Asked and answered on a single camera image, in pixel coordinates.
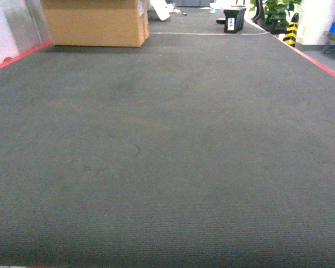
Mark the black box with white label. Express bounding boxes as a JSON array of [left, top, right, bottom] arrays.
[[223, 7, 246, 34]]

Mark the green potted plant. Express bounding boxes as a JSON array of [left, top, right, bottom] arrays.
[[250, 0, 302, 35]]

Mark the yellow black striped traffic cone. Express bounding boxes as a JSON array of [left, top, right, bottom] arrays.
[[283, 13, 299, 47]]

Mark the large cardboard box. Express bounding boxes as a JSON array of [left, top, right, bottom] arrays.
[[41, 1, 149, 47]]

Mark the white bag on belt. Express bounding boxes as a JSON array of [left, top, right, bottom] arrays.
[[149, 0, 175, 21]]

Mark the red conveyor side rail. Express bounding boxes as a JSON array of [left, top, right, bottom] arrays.
[[260, 33, 335, 91]]

